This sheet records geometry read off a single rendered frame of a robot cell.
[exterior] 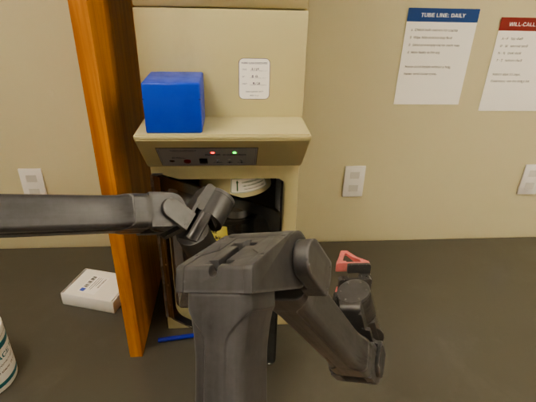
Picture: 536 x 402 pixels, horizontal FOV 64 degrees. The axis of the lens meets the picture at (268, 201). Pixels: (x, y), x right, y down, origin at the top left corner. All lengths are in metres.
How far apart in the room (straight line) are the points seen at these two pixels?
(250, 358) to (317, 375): 0.72
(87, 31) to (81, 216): 0.31
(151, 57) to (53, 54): 0.56
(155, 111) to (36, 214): 0.27
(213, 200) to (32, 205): 0.29
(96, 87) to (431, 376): 0.95
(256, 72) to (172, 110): 0.19
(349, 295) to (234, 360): 0.42
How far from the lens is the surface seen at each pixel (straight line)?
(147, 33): 0.87
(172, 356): 1.13
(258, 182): 0.99
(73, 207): 0.66
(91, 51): 0.81
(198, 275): 0.37
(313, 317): 0.51
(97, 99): 0.82
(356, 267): 0.86
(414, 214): 1.61
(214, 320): 0.36
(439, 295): 1.39
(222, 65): 0.87
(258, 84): 0.87
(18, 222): 0.64
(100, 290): 1.30
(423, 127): 1.48
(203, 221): 0.74
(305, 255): 0.40
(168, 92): 0.77
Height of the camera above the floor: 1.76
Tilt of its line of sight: 28 degrees down
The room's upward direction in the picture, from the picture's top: 2 degrees clockwise
